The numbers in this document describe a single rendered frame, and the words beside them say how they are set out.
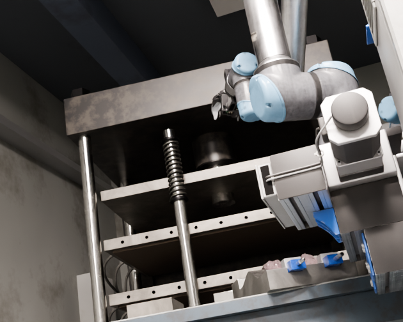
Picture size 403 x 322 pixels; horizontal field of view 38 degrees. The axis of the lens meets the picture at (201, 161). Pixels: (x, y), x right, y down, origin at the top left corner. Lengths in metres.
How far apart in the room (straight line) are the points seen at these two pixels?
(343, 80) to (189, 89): 1.44
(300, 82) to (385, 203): 0.38
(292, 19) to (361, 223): 0.71
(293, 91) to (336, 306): 0.65
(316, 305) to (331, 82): 0.65
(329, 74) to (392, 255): 0.50
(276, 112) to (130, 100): 1.54
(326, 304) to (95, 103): 1.62
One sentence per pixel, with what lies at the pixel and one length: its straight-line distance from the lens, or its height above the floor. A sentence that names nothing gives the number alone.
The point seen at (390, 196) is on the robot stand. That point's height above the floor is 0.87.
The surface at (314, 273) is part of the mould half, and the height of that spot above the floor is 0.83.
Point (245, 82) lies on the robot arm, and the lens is 1.73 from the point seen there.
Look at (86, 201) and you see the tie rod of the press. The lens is 2.78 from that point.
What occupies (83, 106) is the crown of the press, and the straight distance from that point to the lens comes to 2.93.
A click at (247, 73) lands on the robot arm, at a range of 1.73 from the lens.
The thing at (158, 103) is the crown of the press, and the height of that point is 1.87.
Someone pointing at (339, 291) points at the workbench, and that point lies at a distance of 1.70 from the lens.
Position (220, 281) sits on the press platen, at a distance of 2.62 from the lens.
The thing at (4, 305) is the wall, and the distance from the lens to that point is 3.91.
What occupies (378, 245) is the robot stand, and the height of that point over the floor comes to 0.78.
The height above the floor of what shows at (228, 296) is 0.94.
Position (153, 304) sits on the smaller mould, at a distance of 1.96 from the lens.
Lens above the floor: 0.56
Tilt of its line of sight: 21 degrees up
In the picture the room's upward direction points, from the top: 10 degrees counter-clockwise
